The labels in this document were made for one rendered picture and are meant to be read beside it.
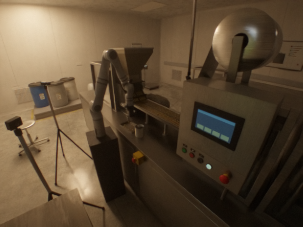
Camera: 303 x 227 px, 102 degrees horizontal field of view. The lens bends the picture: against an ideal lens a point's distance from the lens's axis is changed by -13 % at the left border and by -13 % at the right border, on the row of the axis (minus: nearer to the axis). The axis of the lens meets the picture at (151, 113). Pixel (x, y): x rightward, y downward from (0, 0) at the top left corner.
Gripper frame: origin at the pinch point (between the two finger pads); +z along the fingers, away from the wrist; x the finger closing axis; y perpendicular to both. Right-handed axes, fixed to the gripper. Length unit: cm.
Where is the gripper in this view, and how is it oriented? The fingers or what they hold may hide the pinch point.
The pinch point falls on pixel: (128, 121)
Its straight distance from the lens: 140.2
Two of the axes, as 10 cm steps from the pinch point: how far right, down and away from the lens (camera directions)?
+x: -5.8, -3.6, 7.4
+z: 0.0, 9.0, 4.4
